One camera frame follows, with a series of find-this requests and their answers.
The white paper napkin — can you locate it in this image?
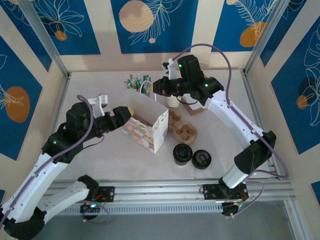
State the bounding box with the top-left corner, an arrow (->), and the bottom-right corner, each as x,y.
186,97 -> 206,111

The aluminium frame post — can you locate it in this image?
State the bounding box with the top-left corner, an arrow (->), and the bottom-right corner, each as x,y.
242,0 -> 287,76
282,199 -> 302,240
18,0 -> 71,78

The black right controller board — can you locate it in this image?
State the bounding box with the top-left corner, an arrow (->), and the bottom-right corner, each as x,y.
221,201 -> 247,218

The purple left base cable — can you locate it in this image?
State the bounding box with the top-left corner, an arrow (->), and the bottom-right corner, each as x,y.
81,199 -> 111,225

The black controller board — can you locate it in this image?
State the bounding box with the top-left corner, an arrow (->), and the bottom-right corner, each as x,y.
221,201 -> 247,218
79,198 -> 102,221

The black plastic cup lid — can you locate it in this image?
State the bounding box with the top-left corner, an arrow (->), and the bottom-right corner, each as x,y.
191,149 -> 213,170

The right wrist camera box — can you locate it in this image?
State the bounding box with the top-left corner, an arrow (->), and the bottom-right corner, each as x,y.
161,57 -> 181,81

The aluminium lower frame post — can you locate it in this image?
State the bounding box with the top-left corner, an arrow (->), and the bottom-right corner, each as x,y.
282,199 -> 302,240

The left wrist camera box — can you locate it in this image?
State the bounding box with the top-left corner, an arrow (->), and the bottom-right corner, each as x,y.
88,93 -> 110,116

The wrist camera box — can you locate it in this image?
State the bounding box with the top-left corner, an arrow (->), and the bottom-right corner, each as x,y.
161,57 -> 181,81
88,93 -> 110,116

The brown pulp cup carrier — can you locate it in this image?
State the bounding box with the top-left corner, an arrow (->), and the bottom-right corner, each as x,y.
166,110 -> 199,146

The aluminium table side rail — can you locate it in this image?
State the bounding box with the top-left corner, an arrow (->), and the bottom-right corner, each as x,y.
49,74 -> 72,131
241,72 -> 278,176

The black left controller board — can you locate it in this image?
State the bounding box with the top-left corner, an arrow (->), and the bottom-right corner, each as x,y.
79,198 -> 102,221

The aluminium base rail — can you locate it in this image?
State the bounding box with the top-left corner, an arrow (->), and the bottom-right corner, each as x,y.
44,178 -> 293,203

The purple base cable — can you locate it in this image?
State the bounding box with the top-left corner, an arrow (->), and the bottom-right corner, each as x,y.
224,181 -> 265,220
81,199 -> 111,225

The white cartoon print paper bag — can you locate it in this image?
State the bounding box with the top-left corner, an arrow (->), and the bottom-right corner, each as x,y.
120,80 -> 170,154

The grey slotted cable duct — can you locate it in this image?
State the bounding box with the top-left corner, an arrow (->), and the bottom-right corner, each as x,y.
56,201 -> 226,216

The brown cardboard tray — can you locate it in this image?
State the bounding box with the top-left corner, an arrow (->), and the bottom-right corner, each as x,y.
181,72 -> 210,116

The coffee cup with black lid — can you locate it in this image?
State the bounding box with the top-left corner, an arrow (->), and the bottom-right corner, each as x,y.
172,143 -> 194,168

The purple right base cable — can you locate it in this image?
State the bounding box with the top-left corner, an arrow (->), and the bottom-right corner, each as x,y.
224,181 -> 265,220

